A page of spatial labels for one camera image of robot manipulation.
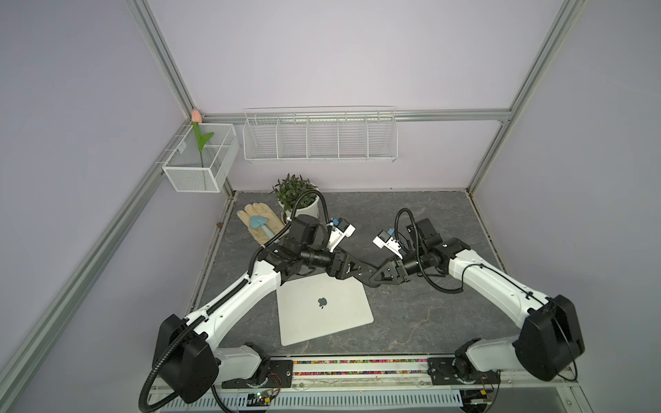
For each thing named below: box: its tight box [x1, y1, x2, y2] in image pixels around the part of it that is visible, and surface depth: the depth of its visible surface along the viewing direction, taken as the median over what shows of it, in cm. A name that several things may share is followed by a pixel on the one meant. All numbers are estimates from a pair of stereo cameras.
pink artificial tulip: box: [191, 109, 215, 168], surface depth 91 cm
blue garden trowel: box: [248, 215, 276, 239], surface depth 110 cm
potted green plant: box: [268, 172, 320, 225], surface depth 100 cm
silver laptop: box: [276, 271, 375, 347], surface depth 86 cm
